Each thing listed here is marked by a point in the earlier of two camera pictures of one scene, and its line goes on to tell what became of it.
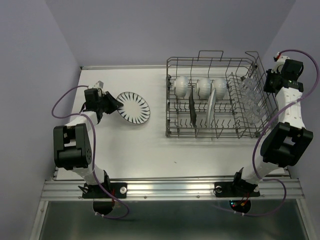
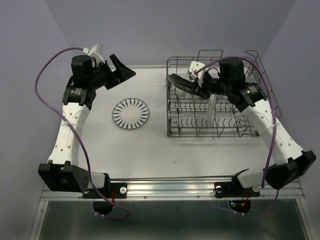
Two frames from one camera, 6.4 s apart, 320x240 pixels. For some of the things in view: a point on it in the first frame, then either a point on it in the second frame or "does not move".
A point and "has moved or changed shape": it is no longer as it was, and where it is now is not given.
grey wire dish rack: [215, 96] does not move
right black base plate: [233, 189] does not move
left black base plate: [97, 191] does not move
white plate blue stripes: [135, 109] has moved or changed shape
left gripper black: [114, 104] -> [122, 73]
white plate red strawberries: [211, 108] does not move
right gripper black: [265, 87] -> [193, 89]
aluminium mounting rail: [71, 189] does not move
